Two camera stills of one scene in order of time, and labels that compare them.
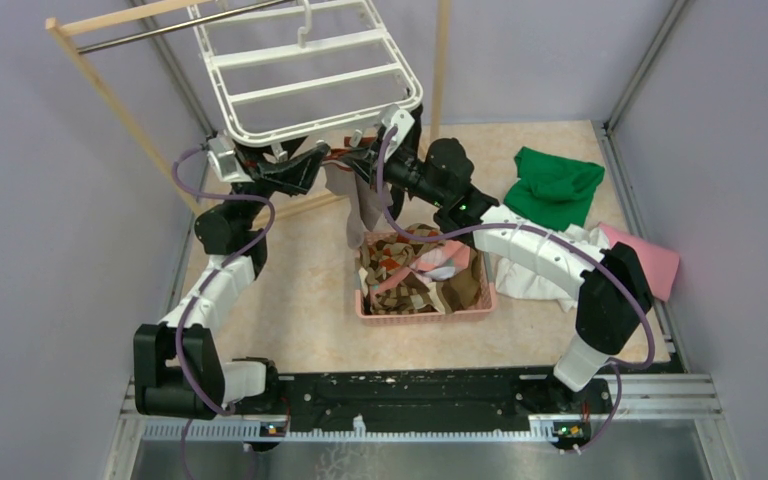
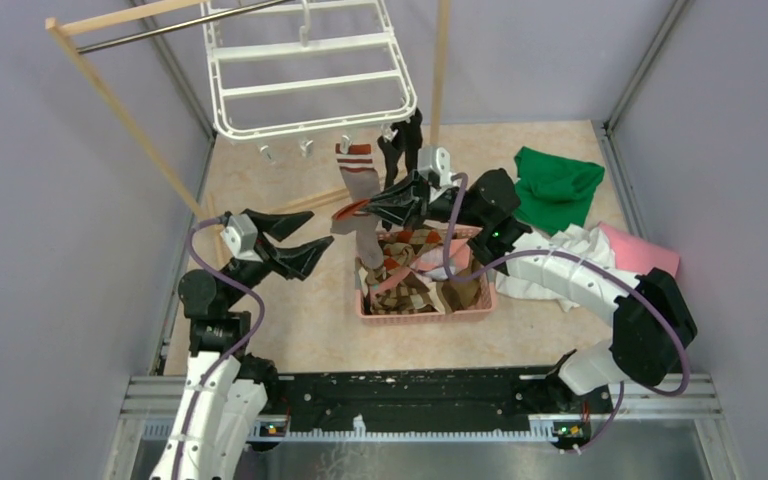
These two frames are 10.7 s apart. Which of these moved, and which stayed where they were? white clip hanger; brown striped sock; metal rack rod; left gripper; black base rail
Moved: left gripper
Stayed: metal rack rod; brown striped sock; white clip hanger; black base rail
